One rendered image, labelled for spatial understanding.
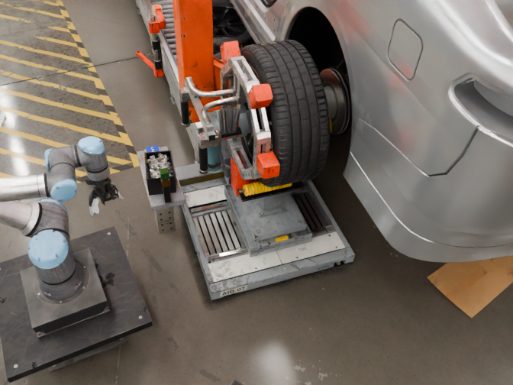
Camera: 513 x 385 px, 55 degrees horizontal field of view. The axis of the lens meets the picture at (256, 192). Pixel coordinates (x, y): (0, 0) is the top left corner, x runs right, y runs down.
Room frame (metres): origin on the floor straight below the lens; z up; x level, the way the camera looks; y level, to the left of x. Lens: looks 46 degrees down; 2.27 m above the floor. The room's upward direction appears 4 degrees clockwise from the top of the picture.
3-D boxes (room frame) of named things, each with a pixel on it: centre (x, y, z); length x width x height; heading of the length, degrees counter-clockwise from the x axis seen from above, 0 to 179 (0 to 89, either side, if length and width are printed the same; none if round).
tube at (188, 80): (1.87, 0.24, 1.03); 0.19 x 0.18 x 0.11; 112
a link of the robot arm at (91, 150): (1.42, 0.65, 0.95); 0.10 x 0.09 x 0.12; 111
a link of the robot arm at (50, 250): (1.19, 0.83, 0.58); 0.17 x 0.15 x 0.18; 21
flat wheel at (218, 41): (3.43, 0.36, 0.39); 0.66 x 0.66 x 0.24
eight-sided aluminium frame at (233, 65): (1.82, 0.08, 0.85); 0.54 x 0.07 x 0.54; 22
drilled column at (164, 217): (1.86, 0.52, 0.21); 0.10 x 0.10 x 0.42; 22
